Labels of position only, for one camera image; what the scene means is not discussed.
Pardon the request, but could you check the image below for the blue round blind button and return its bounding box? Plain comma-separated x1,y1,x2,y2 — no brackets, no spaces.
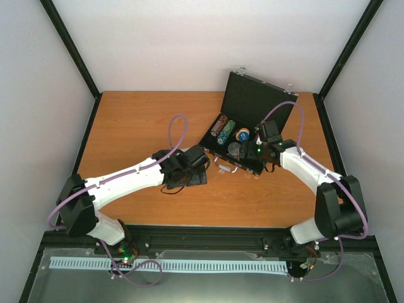
236,134,249,142

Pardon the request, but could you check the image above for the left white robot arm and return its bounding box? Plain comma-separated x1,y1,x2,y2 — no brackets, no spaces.
57,145,210,254

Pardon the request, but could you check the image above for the light blue cable duct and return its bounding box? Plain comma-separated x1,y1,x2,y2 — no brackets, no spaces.
49,256,288,275

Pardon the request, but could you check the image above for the black frame post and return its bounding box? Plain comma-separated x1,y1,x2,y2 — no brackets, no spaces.
39,0,102,98
318,0,384,98

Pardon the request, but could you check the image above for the left black frame post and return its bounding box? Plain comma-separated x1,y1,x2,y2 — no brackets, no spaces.
39,0,102,98

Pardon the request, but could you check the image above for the right black frame post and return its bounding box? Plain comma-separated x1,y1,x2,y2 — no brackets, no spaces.
318,0,384,98

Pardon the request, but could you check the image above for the clear round dealer button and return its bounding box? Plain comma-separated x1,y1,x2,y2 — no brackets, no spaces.
228,142,241,156

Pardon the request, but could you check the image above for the green tall chip stack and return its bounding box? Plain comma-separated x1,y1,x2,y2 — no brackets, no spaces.
220,120,235,137

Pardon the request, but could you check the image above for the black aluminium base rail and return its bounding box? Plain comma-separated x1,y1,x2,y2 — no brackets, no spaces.
40,224,378,263

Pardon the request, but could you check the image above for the blue short stack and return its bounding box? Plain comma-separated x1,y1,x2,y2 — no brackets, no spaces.
217,133,229,145

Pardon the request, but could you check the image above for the brown tall chip stack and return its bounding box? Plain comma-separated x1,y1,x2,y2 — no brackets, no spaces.
210,120,227,137

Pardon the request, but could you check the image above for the black poker set case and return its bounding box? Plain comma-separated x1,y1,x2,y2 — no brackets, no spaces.
199,71,298,175

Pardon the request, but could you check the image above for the brown short stack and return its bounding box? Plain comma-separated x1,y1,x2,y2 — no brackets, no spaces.
219,115,229,124

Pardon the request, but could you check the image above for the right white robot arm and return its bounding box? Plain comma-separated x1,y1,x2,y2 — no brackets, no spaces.
239,121,369,244

